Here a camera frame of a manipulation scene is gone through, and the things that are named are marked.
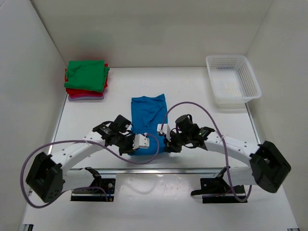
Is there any folded purple t-shirt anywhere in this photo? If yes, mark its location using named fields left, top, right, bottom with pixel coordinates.
left=68, top=95, right=104, bottom=101

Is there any folded green t-shirt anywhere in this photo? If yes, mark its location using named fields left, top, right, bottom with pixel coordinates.
left=64, top=60, right=110, bottom=92

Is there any white plastic mesh basket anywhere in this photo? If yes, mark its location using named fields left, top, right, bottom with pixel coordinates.
left=205, top=55, right=261, bottom=105

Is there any blue t-shirt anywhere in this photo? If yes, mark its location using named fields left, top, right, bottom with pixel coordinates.
left=131, top=94, right=168, bottom=156

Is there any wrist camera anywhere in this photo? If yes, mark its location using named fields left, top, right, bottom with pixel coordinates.
left=157, top=124, right=171, bottom=141
left=132, top=133, right=150, bottom=150

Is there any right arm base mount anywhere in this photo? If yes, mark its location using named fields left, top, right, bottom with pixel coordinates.
left=191, top=167, right=240, bottom=204

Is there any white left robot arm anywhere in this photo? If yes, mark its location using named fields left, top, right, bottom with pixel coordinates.
left=21, top=115, right=147, bottom=205

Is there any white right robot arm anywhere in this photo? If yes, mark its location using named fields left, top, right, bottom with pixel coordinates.
left=157, top=114, right=291, bottom=193

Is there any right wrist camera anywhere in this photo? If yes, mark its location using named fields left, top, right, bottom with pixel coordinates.
left=157, top=124, right=171, bottom=141

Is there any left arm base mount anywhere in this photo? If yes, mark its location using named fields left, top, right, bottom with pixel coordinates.
left=71, top=167, right=116, bottom=202

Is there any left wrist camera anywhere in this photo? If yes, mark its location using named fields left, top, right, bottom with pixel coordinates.
left=132, top=133, right=150, bottom=150

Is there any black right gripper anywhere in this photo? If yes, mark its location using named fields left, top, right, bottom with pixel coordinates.
left=164, top=130, right=191, bottom=154

